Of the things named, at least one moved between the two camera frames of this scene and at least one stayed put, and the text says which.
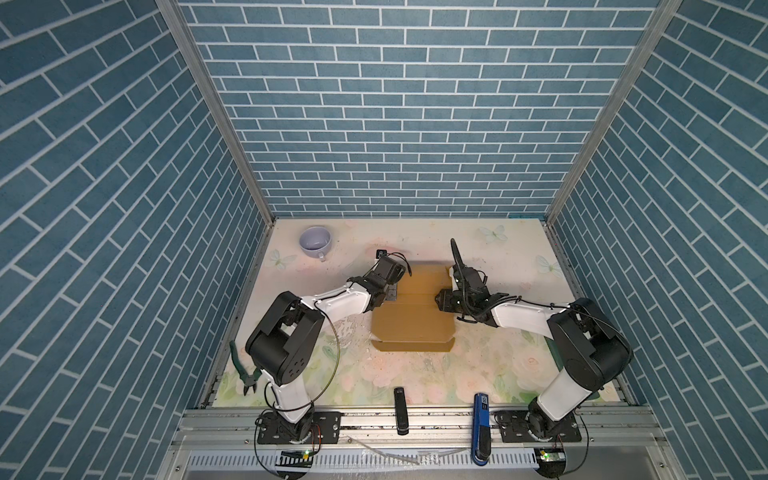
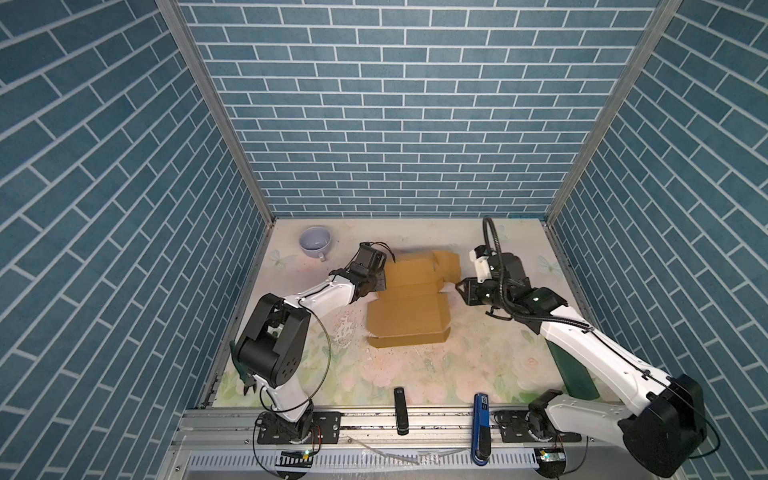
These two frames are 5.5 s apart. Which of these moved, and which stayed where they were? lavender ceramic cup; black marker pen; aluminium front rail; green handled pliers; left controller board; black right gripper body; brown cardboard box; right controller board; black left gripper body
Moved: black left gripper body; brown cardboard box; black right gripper body
Stayed: aluminium front rail; green handled pliers; left controller board; black marker pen; right controller board; lavender ceramic cup
